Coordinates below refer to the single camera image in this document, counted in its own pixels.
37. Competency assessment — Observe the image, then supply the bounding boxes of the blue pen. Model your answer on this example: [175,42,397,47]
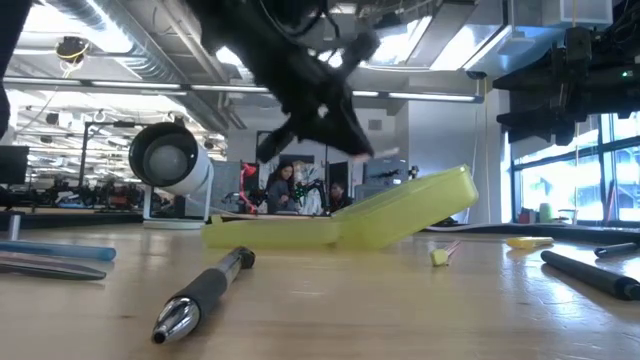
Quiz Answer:
[0,241,117,262]

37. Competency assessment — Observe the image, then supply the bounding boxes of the orange pencil yellow eraser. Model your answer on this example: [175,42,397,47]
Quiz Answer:
[429,239,461,267]

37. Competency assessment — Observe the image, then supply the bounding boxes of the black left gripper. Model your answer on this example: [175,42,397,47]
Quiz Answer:
[252,29,376,164]

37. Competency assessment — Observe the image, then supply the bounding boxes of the background robot workstation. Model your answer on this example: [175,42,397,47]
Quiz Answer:
[29,174,146,211]

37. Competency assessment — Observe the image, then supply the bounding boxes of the purple scissors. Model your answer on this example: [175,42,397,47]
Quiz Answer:
[0,252,107,281]

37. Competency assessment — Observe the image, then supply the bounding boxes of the yellow highlighter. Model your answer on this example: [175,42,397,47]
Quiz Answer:
[505,236,555,250]

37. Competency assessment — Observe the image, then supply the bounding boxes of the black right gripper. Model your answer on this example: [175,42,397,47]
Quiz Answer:
[492,24,640,146]

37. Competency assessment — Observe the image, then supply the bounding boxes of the yellow-green plastic supply box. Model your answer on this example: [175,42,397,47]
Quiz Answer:
[202,164,480,251]

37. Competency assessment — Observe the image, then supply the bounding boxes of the black marker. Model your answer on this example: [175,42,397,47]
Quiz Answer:
[593,242,640,259]

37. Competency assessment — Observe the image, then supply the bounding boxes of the grey metal post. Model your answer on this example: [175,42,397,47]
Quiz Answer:
[7,210,25,242]

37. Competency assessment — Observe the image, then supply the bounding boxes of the black silver click pen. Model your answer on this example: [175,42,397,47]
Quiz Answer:
[151,246,256,345]

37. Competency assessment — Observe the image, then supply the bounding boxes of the grey cabinet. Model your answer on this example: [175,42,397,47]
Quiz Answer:
[353,157,410,202]

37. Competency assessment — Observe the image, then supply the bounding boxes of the person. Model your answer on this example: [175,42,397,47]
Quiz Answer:
[327,180,354,214]
[267,160,301,215]

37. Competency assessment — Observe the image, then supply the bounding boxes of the black monitor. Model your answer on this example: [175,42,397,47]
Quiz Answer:
[0,144,30,187]

